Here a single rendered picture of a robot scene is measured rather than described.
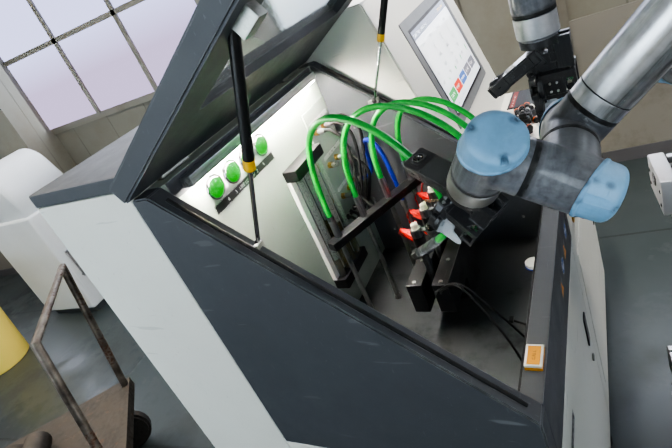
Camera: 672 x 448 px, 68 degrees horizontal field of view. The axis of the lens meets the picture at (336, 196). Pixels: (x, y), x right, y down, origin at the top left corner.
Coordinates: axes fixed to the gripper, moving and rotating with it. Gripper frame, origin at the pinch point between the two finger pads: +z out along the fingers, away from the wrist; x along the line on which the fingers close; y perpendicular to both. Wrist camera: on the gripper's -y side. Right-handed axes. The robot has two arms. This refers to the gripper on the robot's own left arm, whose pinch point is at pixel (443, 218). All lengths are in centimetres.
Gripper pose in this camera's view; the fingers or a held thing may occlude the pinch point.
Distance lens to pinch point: 92.5
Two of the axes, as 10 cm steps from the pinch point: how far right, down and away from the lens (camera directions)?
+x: 7.1, -6.8, 2.0
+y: 7.0, 6.4, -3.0
